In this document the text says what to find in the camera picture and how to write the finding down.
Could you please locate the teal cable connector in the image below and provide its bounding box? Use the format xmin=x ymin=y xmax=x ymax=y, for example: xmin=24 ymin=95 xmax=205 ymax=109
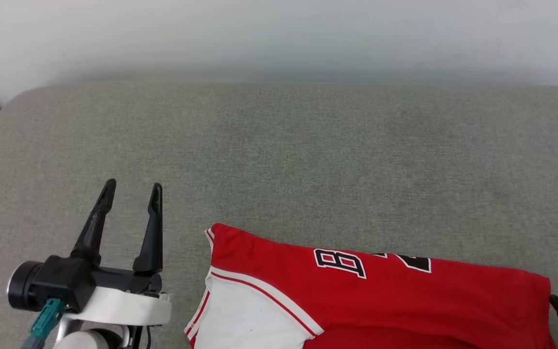
xmin=19 ymin=298 xmax=65 ymax=349

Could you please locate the red Bulls basketball jersey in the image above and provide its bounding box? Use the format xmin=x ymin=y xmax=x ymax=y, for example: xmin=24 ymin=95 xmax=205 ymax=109
xmin=184 ymin=223 xmax=558 ymax=349

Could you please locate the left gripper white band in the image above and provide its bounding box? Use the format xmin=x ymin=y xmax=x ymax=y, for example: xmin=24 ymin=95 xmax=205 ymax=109
xmin=63 ymin=178 xmax=173 ymax=327

